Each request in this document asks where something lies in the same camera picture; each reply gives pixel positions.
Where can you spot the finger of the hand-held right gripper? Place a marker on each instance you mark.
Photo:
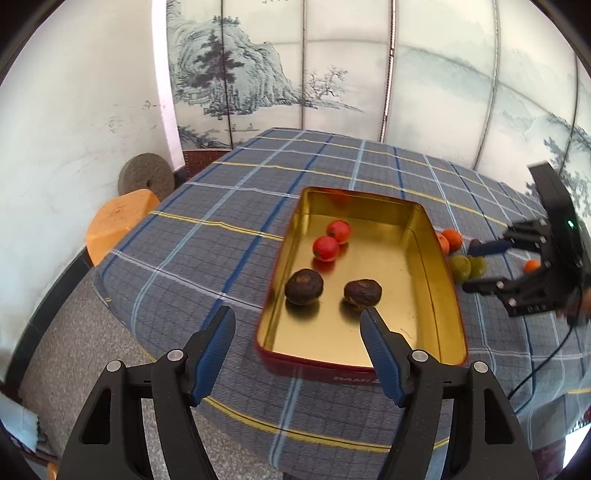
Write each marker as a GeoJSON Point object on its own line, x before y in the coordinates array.
{"type": "Point", "coordinates": [487, 248]}
{"type": "Point", "coordinates": [482, 286]}

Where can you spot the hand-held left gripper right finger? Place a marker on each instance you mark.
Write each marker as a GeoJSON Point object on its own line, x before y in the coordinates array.
{"type": "Point", "coordinates": [383, 360]}

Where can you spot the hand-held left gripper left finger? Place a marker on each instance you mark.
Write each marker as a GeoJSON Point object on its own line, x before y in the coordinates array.
{"type": "Point", "coordinates": [213, 357]}

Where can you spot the green round fruit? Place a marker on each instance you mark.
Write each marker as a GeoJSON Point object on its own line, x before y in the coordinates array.
{"type": "Point", "coordinates": [460, 268]}
{"type": "Point", "coordinates": [478, 266]}

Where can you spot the gold and red tin box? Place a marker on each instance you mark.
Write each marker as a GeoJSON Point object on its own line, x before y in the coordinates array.
{"type": "Point", "coordinates": [397, 258]}

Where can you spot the orange round fruit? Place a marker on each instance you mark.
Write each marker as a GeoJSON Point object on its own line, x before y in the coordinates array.
{"type": "Point", "coordinates": [442, 244]}
{"type": "Point", "coordinates": [452, 238]}

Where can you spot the small orange fruit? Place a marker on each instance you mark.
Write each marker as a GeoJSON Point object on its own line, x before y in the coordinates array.
{"type": "Point", "coordinates": [532, 266]}

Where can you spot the dark brown wrinkled fruit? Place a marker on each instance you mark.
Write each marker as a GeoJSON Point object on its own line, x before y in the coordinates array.
{"type": "Point", "coordinates": [363, 293]}
{"type": "Point", "coordinates": [303, 287]}

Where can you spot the blue-grey plaid tablecloth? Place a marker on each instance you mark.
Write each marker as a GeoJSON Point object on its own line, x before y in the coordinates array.
{"type": "Point", "coordinates": [207, 240]}

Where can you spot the red round fruit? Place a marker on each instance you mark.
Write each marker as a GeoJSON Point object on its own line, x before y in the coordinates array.
{"type": "Point", "coordinates": [338, 230]}
{"type": "Point", "coordinates": [326, 248]}

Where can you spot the orange wooden stool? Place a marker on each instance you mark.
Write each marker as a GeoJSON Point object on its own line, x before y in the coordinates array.
{"type": "Point", "coordinates": [120, 221]}

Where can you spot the round grey millstone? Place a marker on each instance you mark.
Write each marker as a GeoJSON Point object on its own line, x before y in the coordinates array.
{"type": "Point", "coordinates": [143, 175]}

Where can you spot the dark red low panel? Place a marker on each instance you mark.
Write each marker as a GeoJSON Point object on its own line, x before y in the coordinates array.
{"type": "Point", "coordinates": [203, 162]}

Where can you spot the blue-grey cloth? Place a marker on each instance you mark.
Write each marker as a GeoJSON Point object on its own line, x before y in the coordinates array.
{"type": "Point", "coordinates": [21, 429]}

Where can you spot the landscape painted folding screen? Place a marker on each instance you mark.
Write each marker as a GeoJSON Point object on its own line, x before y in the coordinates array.
{"type": "Point", "coordinates": [346, 69]}

